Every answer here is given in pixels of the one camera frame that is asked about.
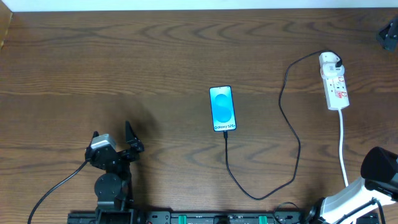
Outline black USB charging cable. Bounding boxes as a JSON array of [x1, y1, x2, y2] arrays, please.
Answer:
[[222, 49, 343, 201]]

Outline white power strip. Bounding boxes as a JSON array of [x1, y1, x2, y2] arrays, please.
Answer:
[[320, 63, 349, 111]]

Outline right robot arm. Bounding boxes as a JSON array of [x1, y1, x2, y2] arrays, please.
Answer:
[[304, 50, 397, 223]]

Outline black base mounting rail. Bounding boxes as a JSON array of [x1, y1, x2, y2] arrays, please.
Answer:
[[67, 210, 380, 224]]

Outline blue Galaxy smartphone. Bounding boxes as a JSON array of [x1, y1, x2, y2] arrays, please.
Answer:
[[209, 85, 237, 132]]

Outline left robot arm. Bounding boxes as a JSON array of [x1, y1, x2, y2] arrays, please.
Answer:
[[85, 121, 146, 224]]

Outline white charger plug adapter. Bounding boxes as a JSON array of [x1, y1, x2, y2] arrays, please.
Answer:
[[319, 52, 344, 80]]

